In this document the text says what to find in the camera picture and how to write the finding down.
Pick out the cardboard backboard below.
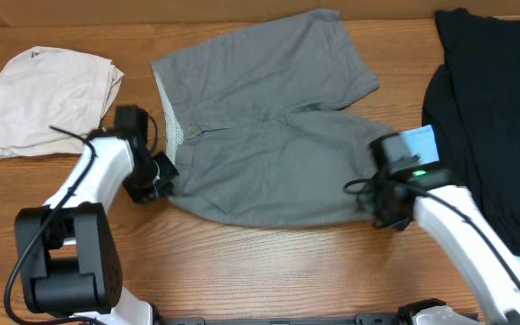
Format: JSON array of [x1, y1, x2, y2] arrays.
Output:
[[0, 0, 520, 27]]

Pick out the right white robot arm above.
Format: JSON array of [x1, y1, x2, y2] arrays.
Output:
[[357, 134, 520, 324]]

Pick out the grey shorts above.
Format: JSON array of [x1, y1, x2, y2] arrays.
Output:
[[152, 9, 390, 228]]

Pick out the light blue garment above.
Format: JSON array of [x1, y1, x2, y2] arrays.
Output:
[[400, 125, 520, 263]]

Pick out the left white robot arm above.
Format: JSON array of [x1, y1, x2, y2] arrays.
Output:
[[4, 106, 179, 325]]

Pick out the beige folded garment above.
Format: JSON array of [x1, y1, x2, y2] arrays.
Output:
[[0, 46, 124, 159]]

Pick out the black garment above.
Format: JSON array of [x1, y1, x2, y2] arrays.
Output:
[[422, 8, 520, 256]]

